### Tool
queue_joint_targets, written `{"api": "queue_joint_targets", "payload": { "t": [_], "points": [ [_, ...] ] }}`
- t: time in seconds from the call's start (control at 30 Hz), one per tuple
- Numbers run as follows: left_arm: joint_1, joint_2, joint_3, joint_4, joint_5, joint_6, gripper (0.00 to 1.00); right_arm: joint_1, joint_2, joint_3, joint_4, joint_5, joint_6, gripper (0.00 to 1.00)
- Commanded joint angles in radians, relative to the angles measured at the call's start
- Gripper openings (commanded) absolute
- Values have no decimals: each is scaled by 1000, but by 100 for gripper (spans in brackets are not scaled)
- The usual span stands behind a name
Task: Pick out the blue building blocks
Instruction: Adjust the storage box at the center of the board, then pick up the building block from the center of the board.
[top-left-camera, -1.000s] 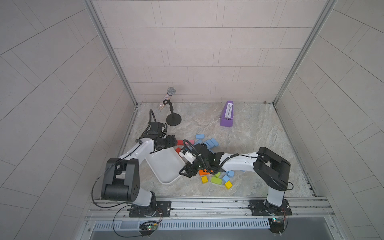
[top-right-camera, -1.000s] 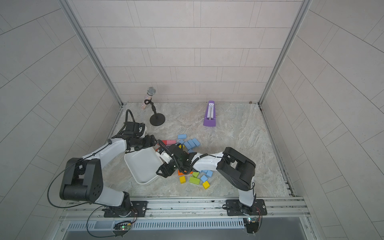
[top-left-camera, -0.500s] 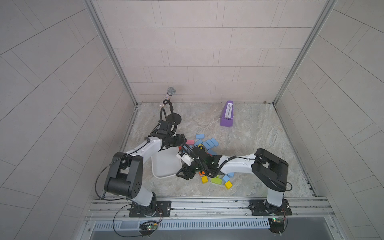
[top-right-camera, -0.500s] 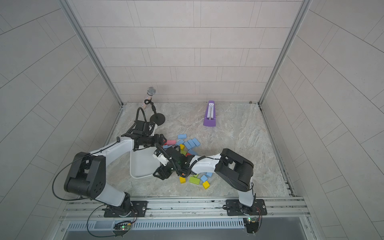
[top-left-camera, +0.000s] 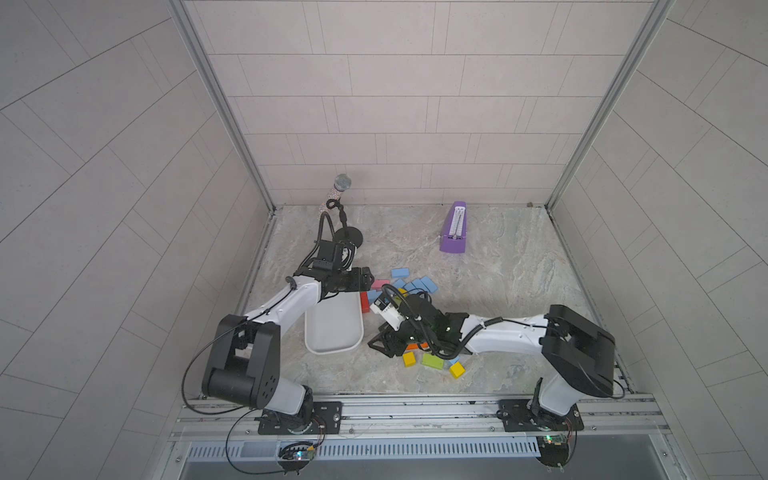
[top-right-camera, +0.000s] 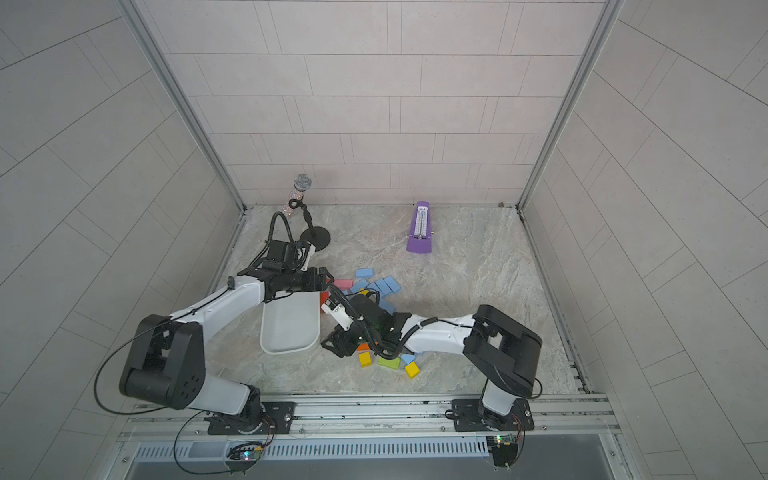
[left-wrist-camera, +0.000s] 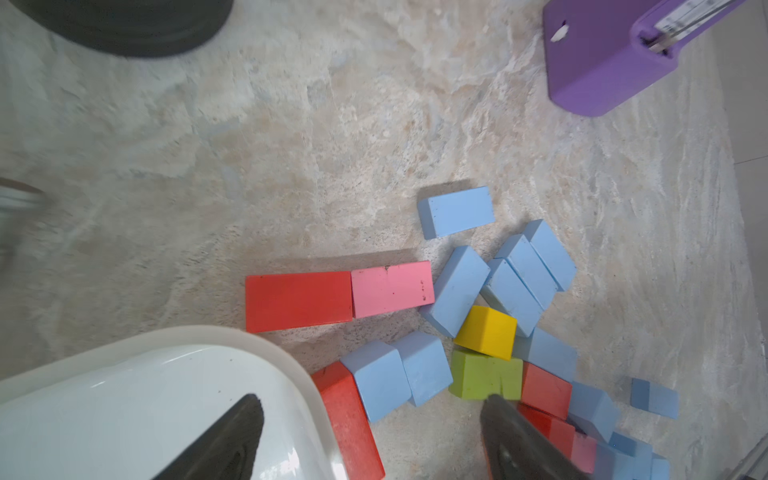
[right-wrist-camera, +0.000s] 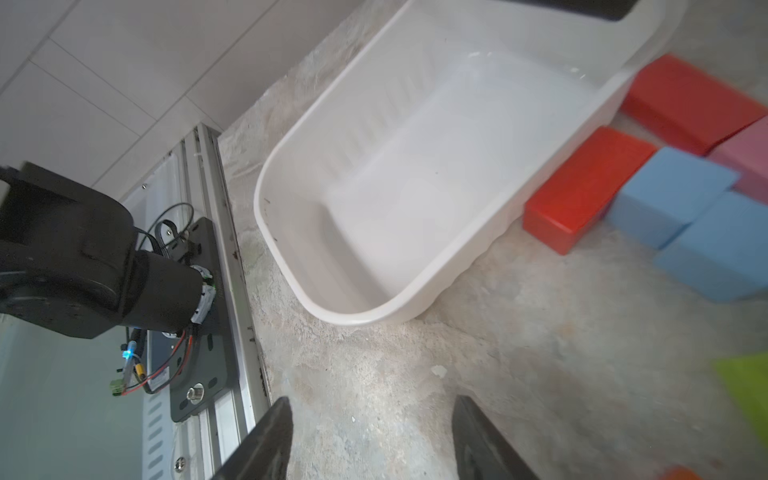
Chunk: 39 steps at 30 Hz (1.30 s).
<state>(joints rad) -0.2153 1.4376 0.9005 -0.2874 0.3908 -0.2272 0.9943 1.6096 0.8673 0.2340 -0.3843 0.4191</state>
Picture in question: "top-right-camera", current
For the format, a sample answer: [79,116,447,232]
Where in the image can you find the yellow cube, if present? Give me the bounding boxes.
[358,351,373,368]
[405,362,420,379]

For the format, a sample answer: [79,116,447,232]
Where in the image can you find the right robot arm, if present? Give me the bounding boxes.
[321,288,543,433]

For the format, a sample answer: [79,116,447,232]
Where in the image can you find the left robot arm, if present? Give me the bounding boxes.
[118,240,334,433]

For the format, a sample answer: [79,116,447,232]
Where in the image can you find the yellow cube front left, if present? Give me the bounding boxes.
[358,351,373,368]

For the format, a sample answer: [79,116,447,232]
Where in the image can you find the pink block upper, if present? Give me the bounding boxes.
[334,279,354,290]

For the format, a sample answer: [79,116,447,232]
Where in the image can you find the black microphone stand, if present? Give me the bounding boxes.
[288,199,331,251]

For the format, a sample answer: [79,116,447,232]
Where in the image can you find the green block front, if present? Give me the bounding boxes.
[377,357,401,370]

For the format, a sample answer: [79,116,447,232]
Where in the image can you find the rhinestone silver microphone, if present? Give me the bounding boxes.
[289,173,312,207]

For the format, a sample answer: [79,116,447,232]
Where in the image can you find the yellow cube front right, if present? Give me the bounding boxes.
[405,362,420,379]

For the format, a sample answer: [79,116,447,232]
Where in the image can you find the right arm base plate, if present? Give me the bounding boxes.
[446,397,535,432]

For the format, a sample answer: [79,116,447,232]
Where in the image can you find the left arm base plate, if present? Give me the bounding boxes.
[205,401,296,436]

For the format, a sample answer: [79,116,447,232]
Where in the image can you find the purple metronome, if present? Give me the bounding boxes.
[406,201,432,254]

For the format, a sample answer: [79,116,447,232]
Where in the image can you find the white plastic tray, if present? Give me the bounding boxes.
[260,292,321,355]

